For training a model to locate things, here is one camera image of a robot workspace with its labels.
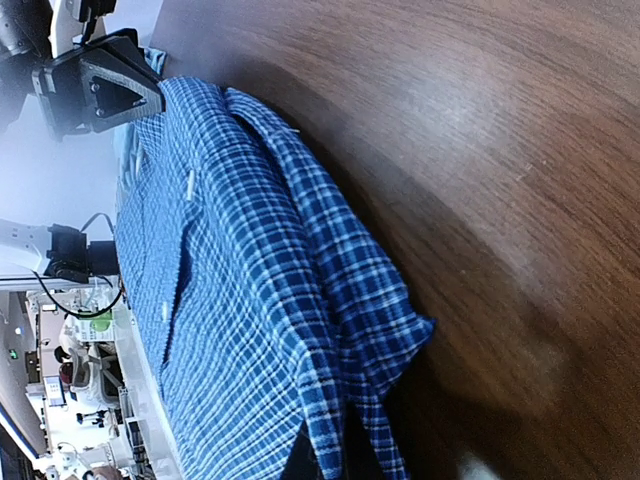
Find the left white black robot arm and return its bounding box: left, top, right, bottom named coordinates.
left=1, top=0, right=165, bottom=140

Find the light blue printed t-shirt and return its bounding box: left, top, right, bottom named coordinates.
left=112, top=47, right=170, bottom=201

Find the front aluminium frame rail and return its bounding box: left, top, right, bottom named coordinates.
left=113, top=301, right=185, bottom=479

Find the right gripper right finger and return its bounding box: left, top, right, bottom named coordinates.
left=344, top=404, right=384, bottom=480

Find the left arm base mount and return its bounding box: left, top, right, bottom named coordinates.
left=44, top=224, right=120, bottom=284

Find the blue dotted shirt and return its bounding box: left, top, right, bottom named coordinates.
left=116, top=77, right=434, bottom=479

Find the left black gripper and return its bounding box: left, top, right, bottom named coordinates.
left=31, top=29, right=165, bottom=142

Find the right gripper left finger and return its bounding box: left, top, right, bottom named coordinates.
left=281, top=429, right=320, bottom=480

